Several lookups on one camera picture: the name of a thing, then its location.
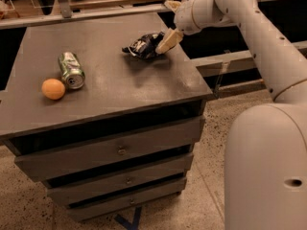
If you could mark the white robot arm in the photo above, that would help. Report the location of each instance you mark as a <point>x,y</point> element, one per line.
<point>265,160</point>

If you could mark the blue chip bag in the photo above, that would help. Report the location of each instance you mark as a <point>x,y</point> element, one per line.
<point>144,47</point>

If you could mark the bottom grey drawer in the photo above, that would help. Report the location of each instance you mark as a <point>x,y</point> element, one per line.
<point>127,200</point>

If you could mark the top grey drawer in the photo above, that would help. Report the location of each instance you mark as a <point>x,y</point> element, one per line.
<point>54,163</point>

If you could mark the orange fruit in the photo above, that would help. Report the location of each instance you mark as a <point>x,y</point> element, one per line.
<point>53,89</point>

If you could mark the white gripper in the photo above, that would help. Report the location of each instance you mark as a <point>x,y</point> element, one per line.
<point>183,17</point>

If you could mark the grey metal railing frame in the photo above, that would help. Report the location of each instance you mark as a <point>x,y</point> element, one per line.
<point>96,10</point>

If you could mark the middle grey drawer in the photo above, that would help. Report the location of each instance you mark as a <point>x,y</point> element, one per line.
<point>113,182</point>

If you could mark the green soda can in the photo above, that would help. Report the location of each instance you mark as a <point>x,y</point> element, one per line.
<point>71,70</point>

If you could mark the grey drawer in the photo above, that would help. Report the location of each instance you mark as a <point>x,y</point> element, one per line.
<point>127,200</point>
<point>54,163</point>
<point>113,182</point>

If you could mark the grey drawer cabinet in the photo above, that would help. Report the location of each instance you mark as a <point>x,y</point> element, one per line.
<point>121,95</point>

